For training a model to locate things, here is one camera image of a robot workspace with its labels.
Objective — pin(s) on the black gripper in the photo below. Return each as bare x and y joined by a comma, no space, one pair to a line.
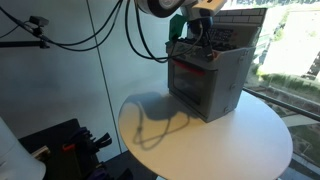
200,23

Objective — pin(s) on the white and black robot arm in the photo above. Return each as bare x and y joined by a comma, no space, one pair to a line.
156,5

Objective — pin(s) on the grey toy stove oven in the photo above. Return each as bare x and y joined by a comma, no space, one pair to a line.
226,80

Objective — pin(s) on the dark window railing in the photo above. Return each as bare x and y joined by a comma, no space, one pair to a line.
283,104

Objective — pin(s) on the black clamp tool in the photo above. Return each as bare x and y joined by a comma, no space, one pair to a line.
101,140

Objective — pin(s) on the orange tipped tool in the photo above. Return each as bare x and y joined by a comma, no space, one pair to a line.
68,147

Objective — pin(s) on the black side cart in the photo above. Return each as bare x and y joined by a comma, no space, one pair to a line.
63,163

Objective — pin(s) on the white rounded cover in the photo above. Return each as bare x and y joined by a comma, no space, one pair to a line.
16,156

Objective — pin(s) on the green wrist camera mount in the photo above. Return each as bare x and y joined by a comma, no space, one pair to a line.
176,26

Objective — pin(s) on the small black camera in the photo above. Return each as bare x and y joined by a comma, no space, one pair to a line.
39,21

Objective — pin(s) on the black camera stand bar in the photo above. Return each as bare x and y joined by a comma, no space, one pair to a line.
23,43

